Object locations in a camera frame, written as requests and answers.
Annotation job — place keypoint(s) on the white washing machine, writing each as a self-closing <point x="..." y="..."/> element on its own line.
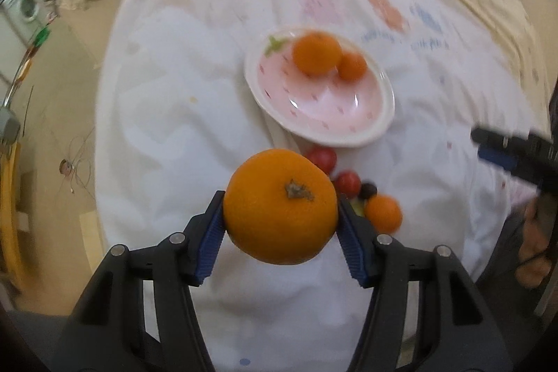
<point x="24" y="1"/>

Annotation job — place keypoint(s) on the beige bed base board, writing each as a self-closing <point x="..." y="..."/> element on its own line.
<point x="89" y="232"/>

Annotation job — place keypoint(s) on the medium orange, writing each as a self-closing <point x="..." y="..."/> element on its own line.
<point x="316" y="53"/>

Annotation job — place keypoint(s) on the pink strawberry-print plate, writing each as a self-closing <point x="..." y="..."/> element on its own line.
<point x="314" y="106"/>

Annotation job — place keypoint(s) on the dark grey cloth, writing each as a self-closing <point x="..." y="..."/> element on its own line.
<point x="26" y="337"/>

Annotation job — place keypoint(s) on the white printed blanket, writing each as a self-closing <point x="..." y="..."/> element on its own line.
<point x="196" y="115"/>

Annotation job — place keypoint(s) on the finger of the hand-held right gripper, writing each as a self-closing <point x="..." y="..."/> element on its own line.
<point x="497" y="159"/>
<point x="501" y="139"/>

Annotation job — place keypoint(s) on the large orange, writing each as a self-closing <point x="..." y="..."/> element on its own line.
<point x="281" y="206"/>

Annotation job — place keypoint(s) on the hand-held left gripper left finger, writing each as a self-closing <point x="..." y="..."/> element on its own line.
<point x="213" y="230"/>

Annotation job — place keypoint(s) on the red cherry tomato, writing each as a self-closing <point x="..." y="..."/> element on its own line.
<point x="347" y="181"/>
<point x="321" y="157"/>

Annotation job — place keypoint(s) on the small round floor disc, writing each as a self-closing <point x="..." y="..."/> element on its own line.
<point x="66" y="168"/>

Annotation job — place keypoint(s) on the chrome curved tube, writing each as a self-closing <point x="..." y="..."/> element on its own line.
<point x="17" y="71"/>

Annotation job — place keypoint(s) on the green-headed broom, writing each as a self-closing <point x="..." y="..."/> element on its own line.
<point x="42" y="36"/>

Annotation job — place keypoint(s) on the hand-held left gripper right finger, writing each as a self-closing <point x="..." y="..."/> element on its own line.
<point x="351" y="243"/>

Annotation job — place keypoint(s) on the grey square object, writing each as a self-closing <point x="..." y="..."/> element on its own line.
<point x="8" y="128"/>

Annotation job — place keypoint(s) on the person's right hand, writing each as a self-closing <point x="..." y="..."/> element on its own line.
<point x="534" y="254"/>

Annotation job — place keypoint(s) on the small orange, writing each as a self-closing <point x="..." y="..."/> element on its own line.
<point x="383" y="214"/>
<point x="352" y="66"/>

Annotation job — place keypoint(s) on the yellow wooden chair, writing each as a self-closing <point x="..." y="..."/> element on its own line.
<point x="11" y="224"/>

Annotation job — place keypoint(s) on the green grape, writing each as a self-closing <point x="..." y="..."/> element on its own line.
<point x="357" y="207"/>

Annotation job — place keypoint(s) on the small dark purple grape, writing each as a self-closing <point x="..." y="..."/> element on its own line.
<point x="368" y="190"/>

